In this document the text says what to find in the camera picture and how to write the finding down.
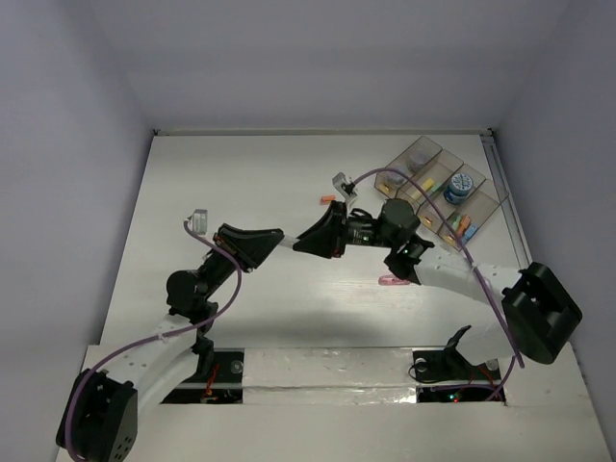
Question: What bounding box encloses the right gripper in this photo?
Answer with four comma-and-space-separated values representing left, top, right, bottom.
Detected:
293, 199, 398, 258

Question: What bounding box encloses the small orange marker cap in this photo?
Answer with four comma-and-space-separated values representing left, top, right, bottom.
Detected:
320, 195, 336, 205

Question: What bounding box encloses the grey orange highlighter pen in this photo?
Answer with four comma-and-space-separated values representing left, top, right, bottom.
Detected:
278, 236, 298, 249

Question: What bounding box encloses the paperclip jar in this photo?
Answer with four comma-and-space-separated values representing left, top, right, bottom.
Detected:
406, 150, 432, 174
384, 165, 409, 188

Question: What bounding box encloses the blue lid pin jar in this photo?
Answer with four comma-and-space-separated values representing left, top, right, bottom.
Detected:
444, 172, 475, 205

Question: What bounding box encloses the blue highlighter pen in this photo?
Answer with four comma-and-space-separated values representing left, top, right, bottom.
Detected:
462, 224, 477, 244

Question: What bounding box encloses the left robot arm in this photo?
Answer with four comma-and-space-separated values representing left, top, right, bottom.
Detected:
56, 222, 285, 461

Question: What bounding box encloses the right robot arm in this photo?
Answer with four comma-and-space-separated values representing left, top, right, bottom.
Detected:
292, 199, 582, 377

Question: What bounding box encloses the pink highlighter pen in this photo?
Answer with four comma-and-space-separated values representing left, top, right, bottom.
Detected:
378, 274, 411, 287

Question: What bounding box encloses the clear compartment organizer tray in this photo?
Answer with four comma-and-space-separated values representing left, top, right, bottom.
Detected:
374, 136, 508, 250

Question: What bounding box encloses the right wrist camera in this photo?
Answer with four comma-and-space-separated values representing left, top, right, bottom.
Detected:
332, 172, 357, 205

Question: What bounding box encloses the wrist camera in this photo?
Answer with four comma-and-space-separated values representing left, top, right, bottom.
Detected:
186, 209, 208, 237
332, 172, 357, 205

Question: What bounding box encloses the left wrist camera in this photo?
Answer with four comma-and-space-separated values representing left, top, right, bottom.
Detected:
186, 209, 208, 237

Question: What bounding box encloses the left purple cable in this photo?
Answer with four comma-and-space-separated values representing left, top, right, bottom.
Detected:
66, 220, 243, 456

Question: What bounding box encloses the purple cable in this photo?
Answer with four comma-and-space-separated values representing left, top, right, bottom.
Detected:
66, 220, 243, 456
350, 167, 526, 403

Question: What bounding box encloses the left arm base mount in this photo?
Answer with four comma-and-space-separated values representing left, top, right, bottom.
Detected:
162, 338, 244, 404

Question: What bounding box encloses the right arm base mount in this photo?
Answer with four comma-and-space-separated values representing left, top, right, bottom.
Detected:
407, 325, 506, 404

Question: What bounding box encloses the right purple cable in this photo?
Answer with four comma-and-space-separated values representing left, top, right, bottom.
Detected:
350, 167, 526, 403

